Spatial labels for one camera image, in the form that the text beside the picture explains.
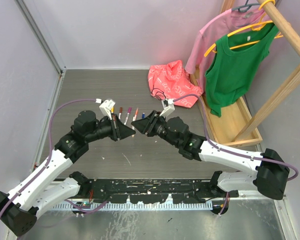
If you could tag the grey hanger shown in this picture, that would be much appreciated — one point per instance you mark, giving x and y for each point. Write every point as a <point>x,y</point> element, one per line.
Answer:
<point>244,8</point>

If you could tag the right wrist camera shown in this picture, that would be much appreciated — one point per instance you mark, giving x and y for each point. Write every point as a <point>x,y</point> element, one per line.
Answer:
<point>168,107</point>

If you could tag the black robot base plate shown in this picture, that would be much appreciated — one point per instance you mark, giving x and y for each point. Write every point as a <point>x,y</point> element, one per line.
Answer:
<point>149,191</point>

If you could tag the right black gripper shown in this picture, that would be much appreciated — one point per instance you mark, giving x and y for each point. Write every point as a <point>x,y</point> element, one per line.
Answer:
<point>155,118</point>

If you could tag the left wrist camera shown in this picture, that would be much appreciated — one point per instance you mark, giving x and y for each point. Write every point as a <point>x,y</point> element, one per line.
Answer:
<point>106,107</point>

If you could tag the orange ballpoint pen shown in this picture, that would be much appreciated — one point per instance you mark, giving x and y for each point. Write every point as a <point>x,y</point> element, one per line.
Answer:
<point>135,114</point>

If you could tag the white cable duct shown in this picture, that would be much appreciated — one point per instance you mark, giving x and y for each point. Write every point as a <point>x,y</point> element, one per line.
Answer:
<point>166,206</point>

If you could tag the white ballpoint pen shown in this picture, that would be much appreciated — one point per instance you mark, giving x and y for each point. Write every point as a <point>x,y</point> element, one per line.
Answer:
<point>126,119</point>

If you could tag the aluminium corner profile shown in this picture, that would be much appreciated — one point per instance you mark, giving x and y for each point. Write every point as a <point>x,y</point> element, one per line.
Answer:
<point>38,27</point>

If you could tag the green tank top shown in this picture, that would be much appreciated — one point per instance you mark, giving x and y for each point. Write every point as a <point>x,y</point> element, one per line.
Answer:
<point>235,65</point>

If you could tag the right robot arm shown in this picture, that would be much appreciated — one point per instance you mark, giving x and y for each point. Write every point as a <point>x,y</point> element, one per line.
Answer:
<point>265,172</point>

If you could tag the wooden clothes rack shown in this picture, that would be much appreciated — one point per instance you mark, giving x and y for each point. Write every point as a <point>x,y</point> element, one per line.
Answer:
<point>272,109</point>

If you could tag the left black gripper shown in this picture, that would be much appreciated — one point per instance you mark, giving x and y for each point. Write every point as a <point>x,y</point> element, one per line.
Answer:
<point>119,130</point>

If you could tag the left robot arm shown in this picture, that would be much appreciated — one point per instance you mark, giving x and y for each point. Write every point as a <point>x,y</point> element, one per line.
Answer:
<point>22,206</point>

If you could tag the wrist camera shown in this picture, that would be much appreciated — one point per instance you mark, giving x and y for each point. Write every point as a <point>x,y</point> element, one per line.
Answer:
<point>106,107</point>
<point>168,107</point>

